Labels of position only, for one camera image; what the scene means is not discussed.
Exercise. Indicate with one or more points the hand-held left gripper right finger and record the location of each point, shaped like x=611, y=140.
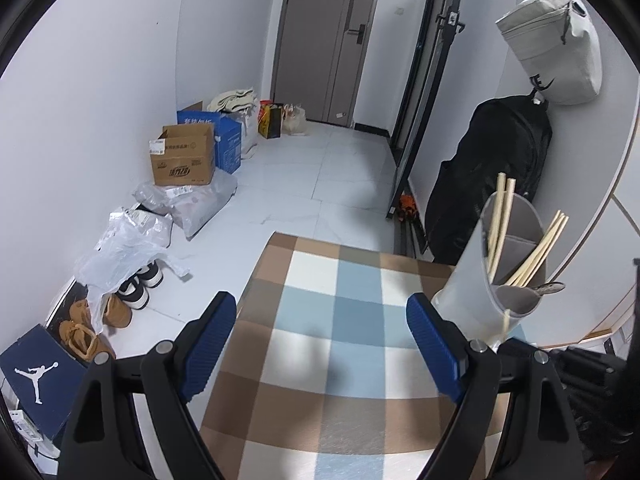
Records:
x=432, y=345

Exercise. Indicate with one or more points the beige folded cloth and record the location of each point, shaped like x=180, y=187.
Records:
x=232, y=100

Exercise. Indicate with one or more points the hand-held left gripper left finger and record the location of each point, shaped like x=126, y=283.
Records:
x=210, y=345

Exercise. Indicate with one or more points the brown cardboard box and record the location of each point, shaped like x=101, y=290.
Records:
x=182, y=165

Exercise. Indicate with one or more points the grey door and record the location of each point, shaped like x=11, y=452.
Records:
x=310, y=60

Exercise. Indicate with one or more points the white plastic bag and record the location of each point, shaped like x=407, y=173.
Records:
x=295, y=121

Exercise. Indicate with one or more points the black backpack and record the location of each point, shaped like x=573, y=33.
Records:
x=480, y=160

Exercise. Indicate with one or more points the checked tablecloth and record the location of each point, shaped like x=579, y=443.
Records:
x=320, y=280

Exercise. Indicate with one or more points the clear plastic bag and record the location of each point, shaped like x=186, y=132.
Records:
x=120, y=255

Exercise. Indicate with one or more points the navy shoe box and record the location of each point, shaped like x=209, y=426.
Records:
x=40, y=375

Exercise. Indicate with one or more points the white utensil holder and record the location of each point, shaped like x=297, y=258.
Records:
x=467, y=290

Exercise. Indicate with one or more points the blue cardboard box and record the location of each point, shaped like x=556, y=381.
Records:
x=227, y=145

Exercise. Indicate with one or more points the black door frame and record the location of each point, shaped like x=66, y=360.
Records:
x=425, y=85

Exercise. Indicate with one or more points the pile of wooden chopsticks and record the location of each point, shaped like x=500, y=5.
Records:
x=500, y=220

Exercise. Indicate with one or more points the white woven sack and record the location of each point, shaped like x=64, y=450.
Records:
x=247, y=132

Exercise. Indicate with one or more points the orange black object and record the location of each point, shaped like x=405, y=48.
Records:
x=407, y=209

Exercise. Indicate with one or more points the grey plastic mailer bag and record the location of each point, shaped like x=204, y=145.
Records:
x=200, y=205

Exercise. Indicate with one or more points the beige hanging bag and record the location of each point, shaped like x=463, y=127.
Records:
x=550, y=50

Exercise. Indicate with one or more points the black white sneaker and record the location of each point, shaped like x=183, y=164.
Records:
x=135, y=295
x=150, y=275

